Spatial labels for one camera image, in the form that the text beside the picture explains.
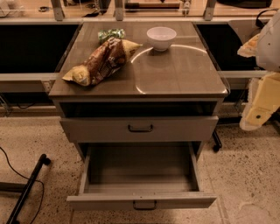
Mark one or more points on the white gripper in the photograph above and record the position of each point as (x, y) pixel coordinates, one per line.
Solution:
(269, 48)

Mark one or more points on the grey drawer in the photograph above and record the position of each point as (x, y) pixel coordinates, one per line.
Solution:
(142, 177)
(141, 129)

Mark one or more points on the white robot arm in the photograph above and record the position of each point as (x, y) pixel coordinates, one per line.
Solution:
(265, 46)

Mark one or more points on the grey top drawer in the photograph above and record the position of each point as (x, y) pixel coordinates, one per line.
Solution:
(141, 129)

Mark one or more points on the black cabinet caster wheel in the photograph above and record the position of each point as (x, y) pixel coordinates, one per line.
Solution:
(217, 142)

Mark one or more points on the black headphones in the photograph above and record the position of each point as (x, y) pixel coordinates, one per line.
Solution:
(260, 21)

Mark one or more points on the white ceramic bowl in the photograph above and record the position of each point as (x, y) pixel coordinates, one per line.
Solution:
(161, 38)

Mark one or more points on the brown yellow chip bag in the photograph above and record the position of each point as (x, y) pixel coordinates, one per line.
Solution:
(104, 61)

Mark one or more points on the green snack bag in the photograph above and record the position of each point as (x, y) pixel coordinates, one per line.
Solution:
(104, 35)

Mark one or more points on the black metal stand leg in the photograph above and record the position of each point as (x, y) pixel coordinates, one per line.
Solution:
(23, 189)

